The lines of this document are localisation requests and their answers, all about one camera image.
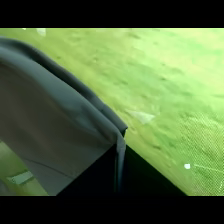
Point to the brown pants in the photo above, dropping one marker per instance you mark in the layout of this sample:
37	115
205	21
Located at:
50	116

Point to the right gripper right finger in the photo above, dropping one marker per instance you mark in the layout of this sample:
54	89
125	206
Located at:
146	180

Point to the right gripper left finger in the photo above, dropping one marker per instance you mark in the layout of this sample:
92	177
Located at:
96	180

